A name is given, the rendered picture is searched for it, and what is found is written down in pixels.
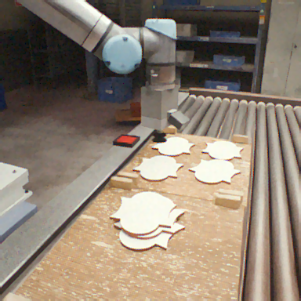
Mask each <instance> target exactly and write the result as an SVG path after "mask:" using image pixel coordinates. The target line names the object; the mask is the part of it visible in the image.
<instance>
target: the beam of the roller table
mask: <svg viewBox="0 0 301 301"><path fill-rule="evenodd" d="M188 96H189V93H185V92H179V103H178V108H179V107H180V106H181V105H182V104H183V103H184V102H185V101H186V100H187V98H188ZM155 132H157V129H152V128H148V127H145V126H142V125H141V124H140V125H138V126H137V127H135V128H134V129H133V130H132V131H131V132H130V133H129V134H128V135H137V136H140V142H138V144H137V145H135V146H134V147H132V148H131V147H122V146H116V145H114V146H113V147H112V148H111V149H110V150H109V151H108V152H107V153H106V154H104V155H103V156H102V157H100V158H99V159H98V161H96V162H95V163H93V164H92V165H91V166H90V167H89V168H88V169H86V170H85V171H84V172H83V173H82V174H81V175H80V176H79V177H78V178H76V179H75V180H74V181H73V182H72V183H71V184H69V185H67V187H66V188H65V189H64V190H62V191H61V192H60V193H58V195H57V196H55V197H54V199H53V200H51V201H49V203H48V204H47V205H45V206H44V207H43V208H42V209H41V210H39V211H38V212H37V213H36V214H34V216H32V217H31V218H30V219H29V220H28V221H27V222H26V223H24V224H23V226H22V227H20V228H19V229H18V230H16V231H15V232H14V233H13V234H11V235H10V237H9V238H7V239H6V240H5V241H3V242H2V243H1V244H0V296H1V294H2V293H3V292H5V290H6V289H7V288H9V286H10V285H11V284H12V283H13V282H14V281H15V280H16V279H17V278H18V277H19V276H20V275H21V274H22V273H23V272H24V271H25V269H26V268H28V267H29V265H30V264H32V262H33V261H35V259H36V258H38V255H39V254H41V253H42V251H44V250H45V248H46V247H48V246H49V244H50V243H51V242H52V241H53V239H55V238H56V236H57V235H59V234H60V232H61V231H63V230H64V228H65V227H66V226H67V225H68V224H69V223H70V222H71V221H72V220H73V219H74V218H75V217H76V216H77V215H78V213H79V212H80V211H81V210H83V208H84V207H85V206H87V204H88V203H89V202H90V201H91V200H92V199H93V198H94V196H96V195H97V194H98V193H99V192H100V190H101V189H103V188H104V187H105V185H106V184H107V182H109V181H110V179H111V177H112V176H115V174H117V173H118V172H119V170H120V169H121V168H122V167H123V165H125V164H126V163H127V162H128V161H129V160H130V159H131V158H132V156H133V155H134V154H135V153H136V152H137V151H138V150H139V149H140V148H141V147H142V146H143V145H144V144H145V143H146V142H147V141H148V140H149V139H150V138H151V137H152V136H153V133H155Z"/></svg>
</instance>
